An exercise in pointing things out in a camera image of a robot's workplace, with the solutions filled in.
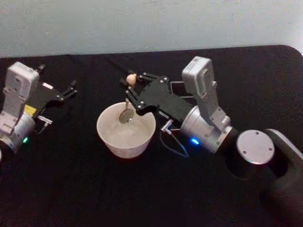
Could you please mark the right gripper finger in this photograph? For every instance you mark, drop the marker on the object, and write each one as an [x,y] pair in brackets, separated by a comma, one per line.
[151,78]
[136,99]

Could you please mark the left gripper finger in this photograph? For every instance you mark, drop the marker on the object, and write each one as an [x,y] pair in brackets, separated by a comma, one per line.
[68,95]
[71,85]

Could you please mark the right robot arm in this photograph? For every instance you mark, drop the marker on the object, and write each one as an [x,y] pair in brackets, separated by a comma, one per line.
[255,146]

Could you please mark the white ceramic bowl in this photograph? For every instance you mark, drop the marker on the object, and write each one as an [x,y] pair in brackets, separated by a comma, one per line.
[125,144]

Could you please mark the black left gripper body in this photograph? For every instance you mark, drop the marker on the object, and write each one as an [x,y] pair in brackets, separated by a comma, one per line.
[43,94]

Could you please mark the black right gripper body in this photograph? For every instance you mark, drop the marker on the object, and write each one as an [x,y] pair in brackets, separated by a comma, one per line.
[165,97]

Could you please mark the black table cloth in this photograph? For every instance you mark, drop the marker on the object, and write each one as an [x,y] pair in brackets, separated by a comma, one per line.
[71,189]

